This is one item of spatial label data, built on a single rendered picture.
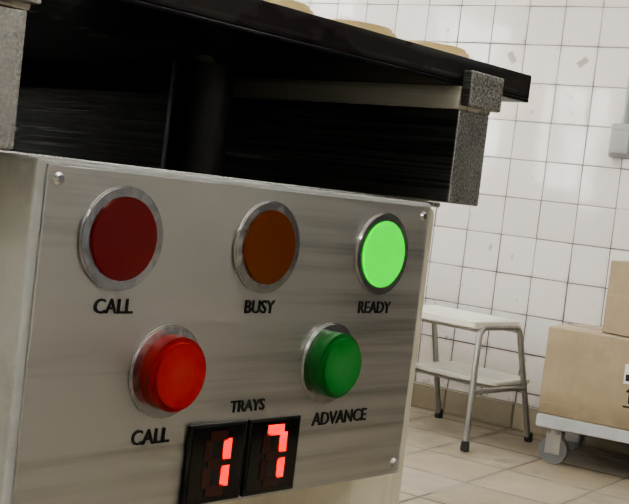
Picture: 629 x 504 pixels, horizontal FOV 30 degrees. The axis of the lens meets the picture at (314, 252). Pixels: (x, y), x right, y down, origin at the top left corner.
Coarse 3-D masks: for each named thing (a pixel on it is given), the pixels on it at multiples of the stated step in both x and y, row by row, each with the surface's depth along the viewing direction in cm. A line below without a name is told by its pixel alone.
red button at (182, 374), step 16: (176, 336) 47; (160, 352) 46; (176, 352) 46; (192, 352) 47; (144, 368) 46; (160, 368) 46; (176, 368) 46; (192, 368) 47; (144, 384) 46; (160, 384) 46; (176, 384) 47; (192, 384) 47; (160, 400) 46; (176, 400) 47; (192, 400) 47
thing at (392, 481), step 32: (192, 64) 59; (192, 96) 59; (224, 96) 60; (192, 128) 59; (224, 128) 60; (192, 160) 59; (224, 160) 61; (352, 192) 60; (416, 352) 66; (352, 480) 62; (384, 480) 64
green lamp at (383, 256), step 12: (384, 228) 56; (396, 228) 57; (372, 240) 56; (384, 240) 57; (396, 240) 57; (372, 252) 56; (384, 252) 57; (396, 252) 57; (372, 264) 56; (384, 264) 57; (396, 264) 57; (372, 276) 56; (384, 276) 57; (396, 276) 58
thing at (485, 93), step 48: (48, 96) 83; (96, 96) 80; (144, 96) 76; (240, 96) 71; (288, 96) 68; (336, 96) 66; (384, 96) 63; (432, 96) 61; (480, 96) 60; (48, 144) 83; (96, 144) 79; (144, 144) 76; (240, 144) 70; (288, 144) 68; (336, 144) 66; (384, 144) 63; (432, 144) 61; (480, 144) 62; (384, 192) 63; (432, 192) 61
